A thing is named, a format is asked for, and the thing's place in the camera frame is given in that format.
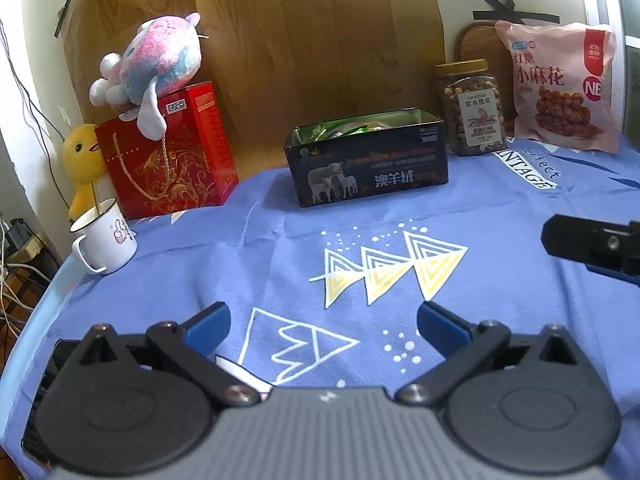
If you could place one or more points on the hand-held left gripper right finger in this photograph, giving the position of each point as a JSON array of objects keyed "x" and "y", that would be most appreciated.
[{"x": 440, "y": 325}]

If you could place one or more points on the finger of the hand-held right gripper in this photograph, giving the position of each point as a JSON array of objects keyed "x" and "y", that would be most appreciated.
[{"x": 590, "y": 245}]

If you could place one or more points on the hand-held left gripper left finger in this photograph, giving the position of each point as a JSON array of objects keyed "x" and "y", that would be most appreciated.
[{"x": 210, "y": 325}]

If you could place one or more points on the black tin box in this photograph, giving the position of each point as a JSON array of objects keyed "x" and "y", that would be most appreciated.
[{"x": 370, "y": 175}]

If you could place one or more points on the light green snack packet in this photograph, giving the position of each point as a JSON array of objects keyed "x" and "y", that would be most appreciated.
[{"x": 357, "y": 130}]

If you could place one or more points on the dark green snack packet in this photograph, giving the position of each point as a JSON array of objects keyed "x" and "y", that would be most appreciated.
[{"x": 319, "y": 133}]

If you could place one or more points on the blue printed cloth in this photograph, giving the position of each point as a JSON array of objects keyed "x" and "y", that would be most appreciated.
[{"x": 300, "y": 240}]

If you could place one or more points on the white enamel mug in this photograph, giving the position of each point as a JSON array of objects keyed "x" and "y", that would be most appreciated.
[{"x": 107, "y": 240}]

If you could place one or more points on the pink snack bag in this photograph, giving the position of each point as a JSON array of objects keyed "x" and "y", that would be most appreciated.
[{"x": 560, "y": 90}]

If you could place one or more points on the black phone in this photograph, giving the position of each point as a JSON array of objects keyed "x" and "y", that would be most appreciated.
[{"x": 50, "y": 360}]

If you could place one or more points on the red gift box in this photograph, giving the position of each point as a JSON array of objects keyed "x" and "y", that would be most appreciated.
[{"x": 175, "y": 160}]

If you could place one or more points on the clear nut jar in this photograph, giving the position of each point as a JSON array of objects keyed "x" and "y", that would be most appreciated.
[{"x": 470, "y": 110}]

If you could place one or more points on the yellow duck plush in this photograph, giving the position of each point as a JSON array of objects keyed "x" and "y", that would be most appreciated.
[{"x": 82, "y": 155}]

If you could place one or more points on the black power adapter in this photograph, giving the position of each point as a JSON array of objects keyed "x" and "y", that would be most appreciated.
[{"x": 19, "y": 231}]

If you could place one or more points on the wooden cutting board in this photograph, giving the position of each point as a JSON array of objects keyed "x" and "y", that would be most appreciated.
[{"x": 475, "y": 45}]

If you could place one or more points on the pink and blue plush toy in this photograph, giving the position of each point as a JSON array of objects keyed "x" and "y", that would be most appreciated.
[{"x": 160, "y": 60}]

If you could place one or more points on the large wooden board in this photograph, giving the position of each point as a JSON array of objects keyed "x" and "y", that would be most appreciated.
[{"x": 300, "y": 35}]

